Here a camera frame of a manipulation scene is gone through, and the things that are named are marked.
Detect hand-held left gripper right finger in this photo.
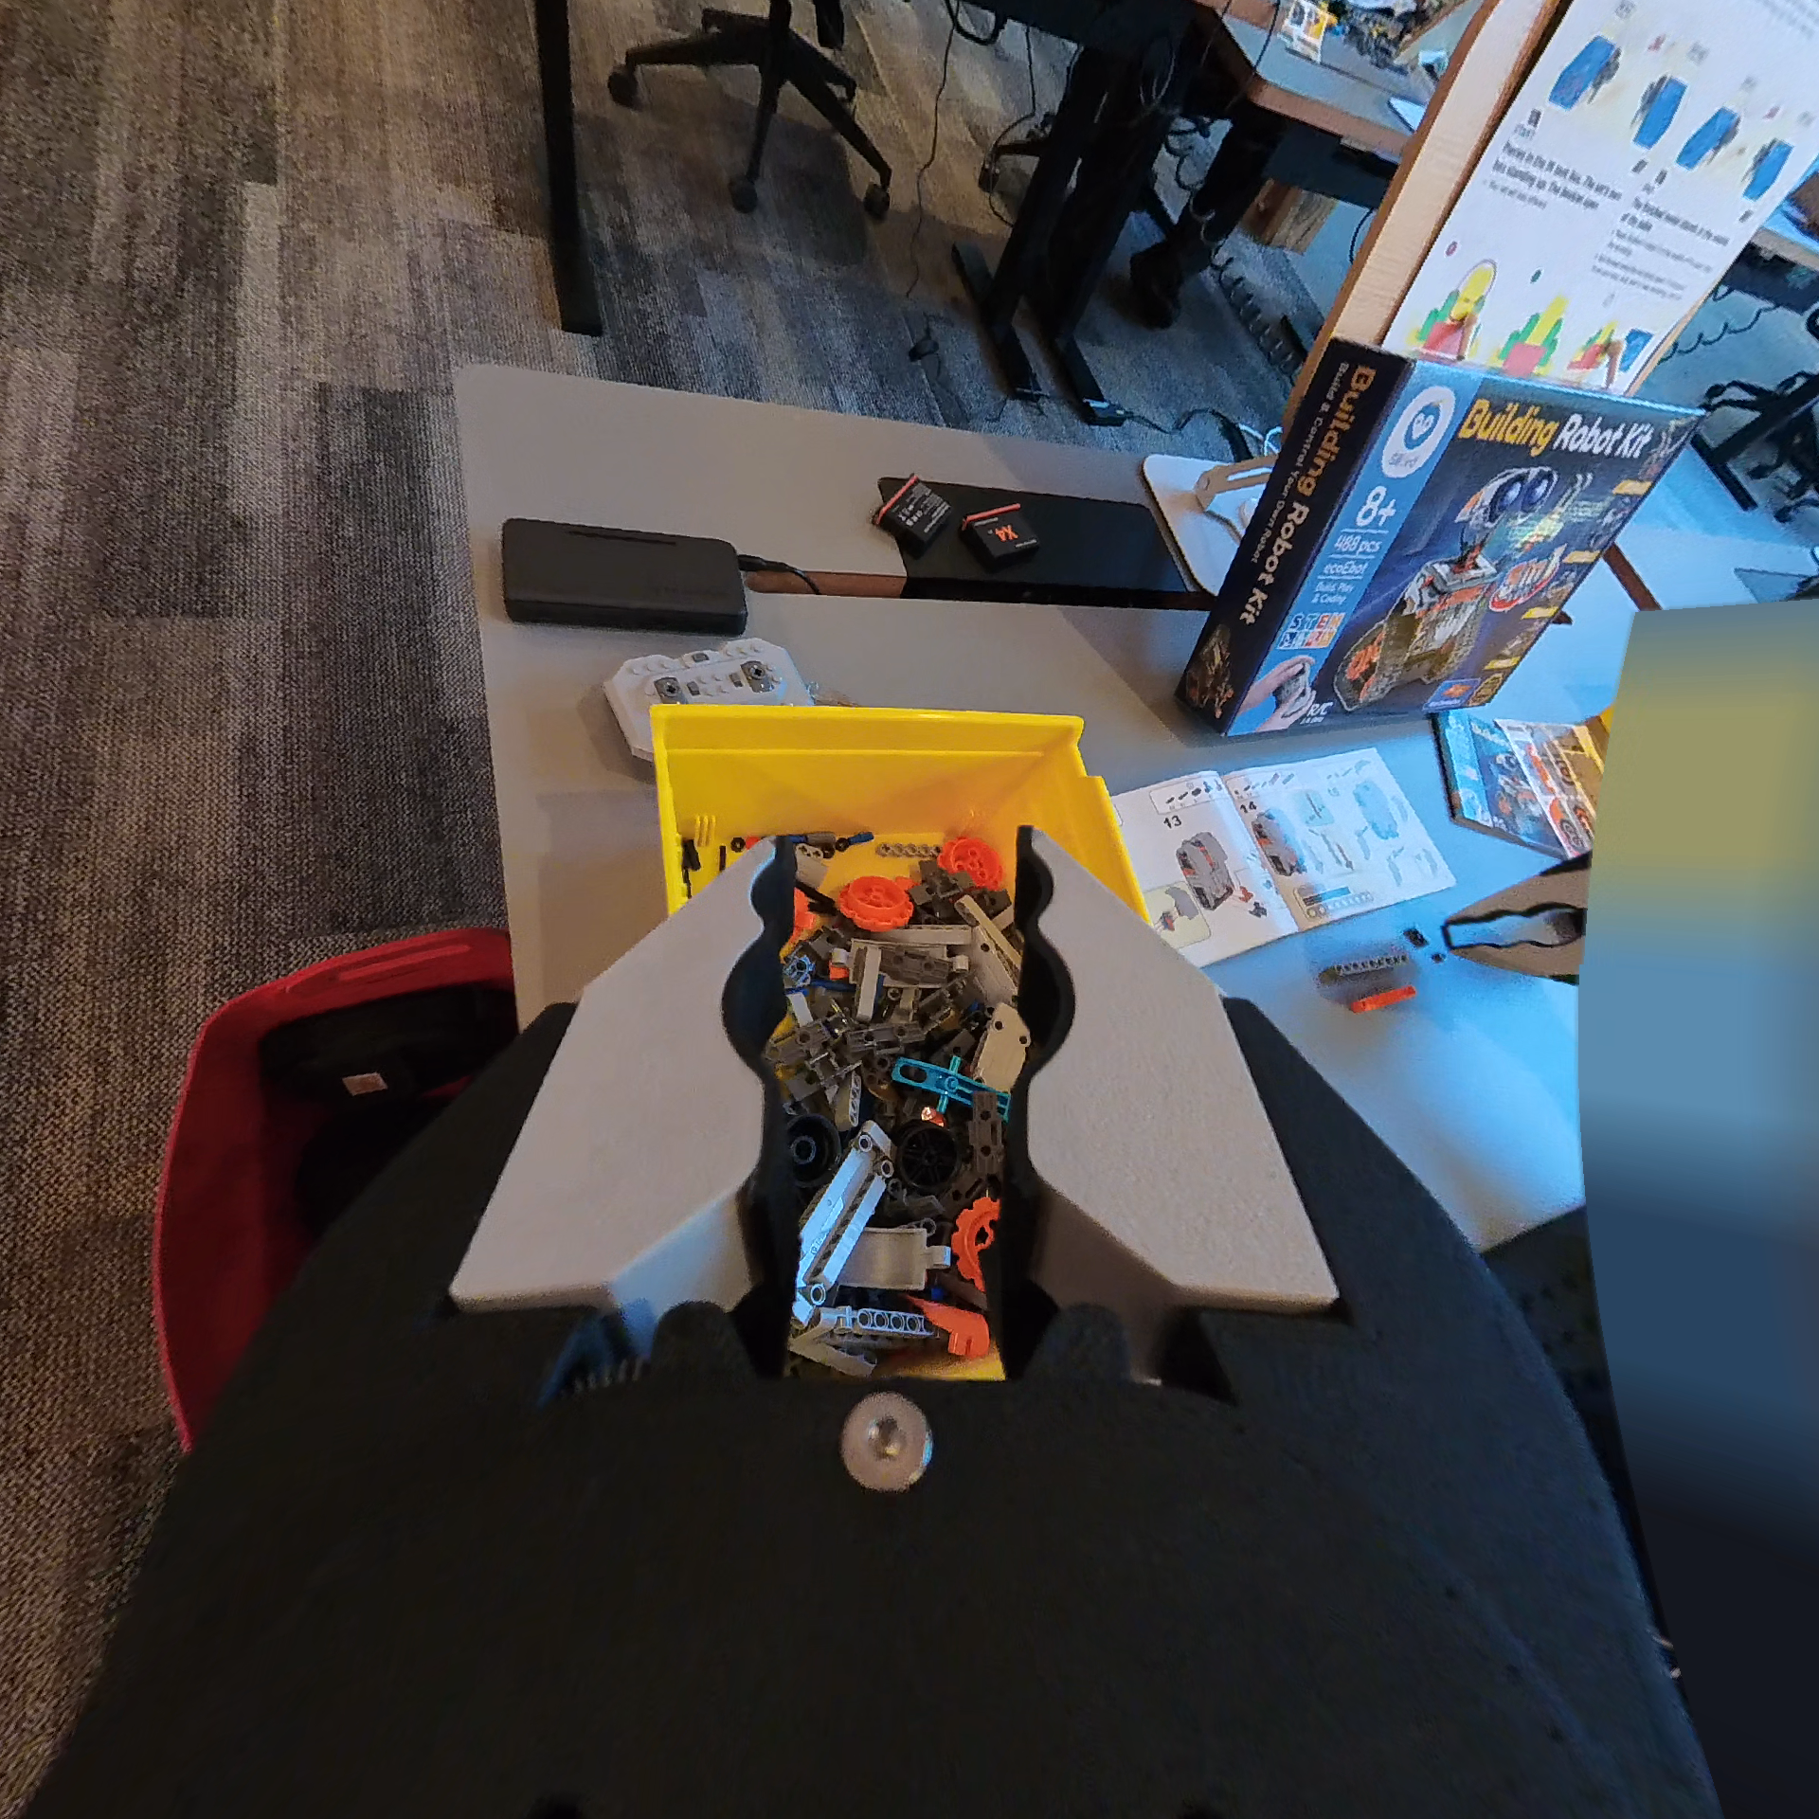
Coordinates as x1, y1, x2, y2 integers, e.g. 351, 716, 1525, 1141
1010, 832, 1338, 1323

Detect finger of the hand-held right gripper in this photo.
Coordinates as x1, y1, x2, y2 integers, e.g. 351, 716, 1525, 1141
1443, 885, 1589, 937
1443, 931, 1589, 983

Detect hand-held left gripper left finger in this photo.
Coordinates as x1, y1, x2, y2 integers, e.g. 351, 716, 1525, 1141
459, 834, 799, 1336

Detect pile of building block parts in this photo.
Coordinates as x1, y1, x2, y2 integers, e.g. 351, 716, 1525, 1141
764, 832, 1037, 1382

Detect yellow plastic bin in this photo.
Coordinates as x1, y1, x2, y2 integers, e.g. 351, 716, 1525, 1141
646, 705, 1151, 1382

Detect grey desk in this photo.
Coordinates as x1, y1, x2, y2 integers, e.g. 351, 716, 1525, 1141
459, 369, 1704, 1258

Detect black desk pad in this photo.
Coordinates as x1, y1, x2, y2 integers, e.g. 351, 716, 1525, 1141
873, 473, 1209, 608

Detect blue instruction booklet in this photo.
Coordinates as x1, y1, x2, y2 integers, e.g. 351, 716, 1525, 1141
1431, 705, 1609, 859

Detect open instruction manual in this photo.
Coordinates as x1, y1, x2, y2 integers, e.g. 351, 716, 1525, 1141
1111, 745, 1459, 969

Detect blue robot kit box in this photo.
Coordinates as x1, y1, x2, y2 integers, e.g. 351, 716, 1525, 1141
1178, 342, 1696, 737

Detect red storage crate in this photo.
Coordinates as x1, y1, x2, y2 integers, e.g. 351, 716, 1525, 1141
152, 928, 520, 1450

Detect white remote controller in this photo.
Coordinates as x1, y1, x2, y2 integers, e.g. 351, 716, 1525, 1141
603, 639, 815, 767

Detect black rectangular power bank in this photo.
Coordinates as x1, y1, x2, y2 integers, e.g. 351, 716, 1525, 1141
510, 522, 757, 639

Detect white standing board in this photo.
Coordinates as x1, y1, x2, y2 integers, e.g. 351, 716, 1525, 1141
1138, 0, 1819, 532

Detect black office chair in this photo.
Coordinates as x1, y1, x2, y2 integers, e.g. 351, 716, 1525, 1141
607, 0, 897, 226

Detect black cable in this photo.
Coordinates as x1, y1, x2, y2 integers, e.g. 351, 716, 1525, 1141
744, 550, 897, 608

